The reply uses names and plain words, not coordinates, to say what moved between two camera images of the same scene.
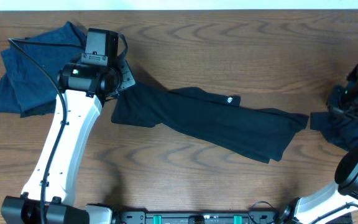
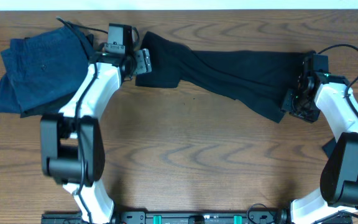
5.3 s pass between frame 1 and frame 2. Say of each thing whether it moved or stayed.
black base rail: stayed
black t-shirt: moved
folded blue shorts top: stayed
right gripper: moved
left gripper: moved
